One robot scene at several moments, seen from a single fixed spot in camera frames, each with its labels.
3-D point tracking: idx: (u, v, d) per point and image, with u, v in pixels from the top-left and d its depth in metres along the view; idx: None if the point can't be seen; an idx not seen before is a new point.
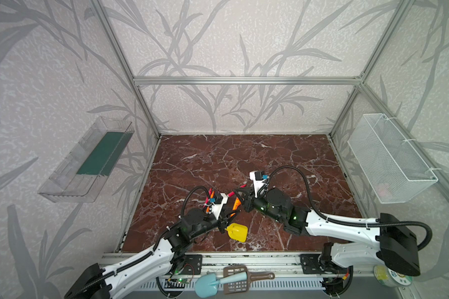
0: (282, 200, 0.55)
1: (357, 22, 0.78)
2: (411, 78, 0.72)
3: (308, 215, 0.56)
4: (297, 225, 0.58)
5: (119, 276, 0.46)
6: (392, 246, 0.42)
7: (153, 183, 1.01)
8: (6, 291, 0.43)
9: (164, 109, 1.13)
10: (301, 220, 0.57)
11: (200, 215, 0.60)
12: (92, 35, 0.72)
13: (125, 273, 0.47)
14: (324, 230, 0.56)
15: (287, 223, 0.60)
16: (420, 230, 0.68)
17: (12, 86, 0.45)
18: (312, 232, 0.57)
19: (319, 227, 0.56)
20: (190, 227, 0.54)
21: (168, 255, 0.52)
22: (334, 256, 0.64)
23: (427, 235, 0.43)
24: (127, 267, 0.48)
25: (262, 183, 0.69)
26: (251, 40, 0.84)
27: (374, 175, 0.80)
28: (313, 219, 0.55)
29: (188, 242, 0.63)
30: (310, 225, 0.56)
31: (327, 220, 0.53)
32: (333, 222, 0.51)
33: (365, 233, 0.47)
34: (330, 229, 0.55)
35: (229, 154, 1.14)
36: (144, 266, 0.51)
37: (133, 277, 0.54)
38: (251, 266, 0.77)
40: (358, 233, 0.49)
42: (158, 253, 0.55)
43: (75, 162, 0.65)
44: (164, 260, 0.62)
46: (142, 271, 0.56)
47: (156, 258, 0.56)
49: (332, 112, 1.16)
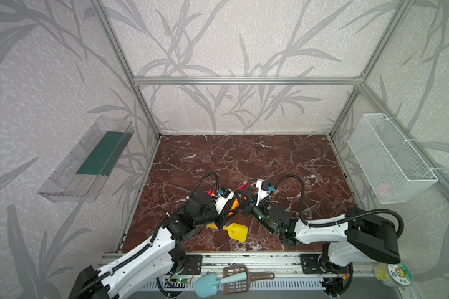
0: (283, 217, 0.58)
1: (357, 22, 0.78)
2: (411, 78, 0.72)
3: (296, 225, 0.61)
4: (292, 237, 0.62)
5: (116, 275, 0.43)
6: (358, 238, 0.45)
7: (153, 183, 1.01)
8: (6, 291, 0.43)
9: (164, 109, 1.13)
10: (292, 232, 0.61)
11: (208, 197, 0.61)
12: (92, 35, 0.72)
13: (123, 270, 0.44)
14: (310, 235, 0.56)
15: (284, 235, 0.64)
16: (422, 230, 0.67)
17: (12, 86, 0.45)
18: (301, 238, 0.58)
19: (304, 233, 0.60)
20: (197, 208, 0.64)
21: (169, 243, 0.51)
22: (331, 256, 0.64)
23: (399, 218, 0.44)
24: (125, 264, 0.45)
25: (266, 194, 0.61)
26: (251, 39, 0.84)
27: (374, 175, 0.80)
28: (300, 227, 0.59)
29: (189, 228, 0.60)
30: (297, 233, 0.61)
31: (310, 226, 0.57)
32: (313, 227, 0.56)
33: (337, 230, 0.50)
34: (311, 232, 0.58)
35: (229, 154, 1.14)
36: (144, 260, 0.50)
37: (132, 273, 0.52)
38: (251, 266, 0.77)
40: (332, 232, 0.53)
42: (157, 243, 0.51)
43: (75, 162, 0.65)
44: (164, 250, 0.63)
46: (141, 265, 0.55)
47: (155, 250, 0.52)
49: (332, 112, 1.16)
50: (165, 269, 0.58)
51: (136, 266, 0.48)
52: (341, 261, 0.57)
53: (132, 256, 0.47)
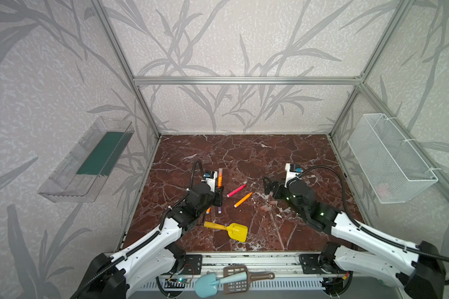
0: (304, 190, 0.56)
1: (357, 21, 0.78)
2: (411, 78, 0.72)
3: (338, 217, 0.54)
4: (321, 220, 0.56)
5: (130, 260, 0.44)
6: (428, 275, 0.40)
7: (153, 183, 1.01)
8: (6, 291, 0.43)
9: (164, 109, 1.13)
10: (328, 218, 0.54)
11: (205, 185, 0.61)
12: (92, 34, 0.72)
13: (136, 255, 0.45)
14: (353, 236, 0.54)
15: (309, 216, 0.57)
16: (421, 229, 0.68)
17: (12, 86, 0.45)
18: (337, 232, 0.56)
19: (348, 232, 0.53)
20: (198, 197, 0.63)
21: (176, 231, 0.57)
22: (339, 256, 0.63)
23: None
24: (137, 250, 0.46)
25: (294, 175, 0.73)
26: (251, 39, 0.84)
27: (374, 175, 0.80)
28: (343, 221, 0.53)
29: (193, 215, 0.60)
30: (338, 225, 0.53)
31: (358, 228, 0.50)
32: (364, 232, 0.49)
33: (400, 253, 0.44)
34: (360, 237, 0.51)
35: (229, 154, 1.14)
36: (154, 246, 0.51)
37: (144, 260, 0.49)
38: (251, 266, 0.77)
40: (391, 251, 0.46)
42: (165, 232, 0.52)
43: (75, 162, 0.65)
44: (171, 238, 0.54)
46: (153, 251, 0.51)
47: (164, 237, 0.53)
49: (332, 112, 1.16)
50: (168, 266, 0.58)
51: (148, 253, 0.49)
52: (347, 268, 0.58)
53: (144, 243, 0.48)
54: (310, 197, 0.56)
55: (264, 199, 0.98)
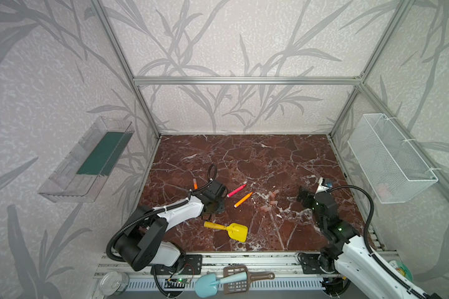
0: (328, 200, 0.61)
1: (357, 22, 0.78)
2: (411, 77, 0.72)
3: (354, 238, 0.56)
4: (337, 233, 0.59)
5: (168, 213, 0.48)
6: None
7: (153, 183, 1.01)
8: (5, 291, 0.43)
9: (164, 109, 1.13)
10: (345, 235, 0.57)
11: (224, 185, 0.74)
12: (92, 34, 0.72)
13: (171, 212, 0.49)
14: (362, 259, 0.54)
15: (326, 225, 0.62)
16: (420, 229, 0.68)
17: (12, 86, 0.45)
18: (348, 250, 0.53)
19: (358, 253, 0.54)
20: (219, 185, 0.74)
21: (199, 205, 0.62)
22: (341, 261, 0.63)
23: None
24: (173, 208, 0.51)
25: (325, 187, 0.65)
26: (251, 39, 0.84)
27: (374, 175, 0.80)
28: (358, 243, 0.55)
29: (211, 200, 0.67)
30: (351, 244, 0.56)
31: (371, 253, 0.52)
32: (375, 259, 0.51)
33: (402, 292, 0.44)
34: (368, 263, 0.52)
35: (229, 154, 1.14)
36: (184, 211, 0.56)
37: (175, 218, 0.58)
38: (251, 266, 0.77)
40: (394, 288, 0.46)
42: (191, 202, 0.58)
43: (75, 162, 0.65)
44: (195, 209, 0.62)
46: (181, 215, 0.56)
47: (191, 206, 0.59)
49: (332, 112, 1.16)
50: (173, 257, 0.64)
51: (179, 214, 0.54)
52: (343, 273, 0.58)
53: (178, 206, 0.53)
54: (333, 210, 0.62)
55: (264, 200, 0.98)
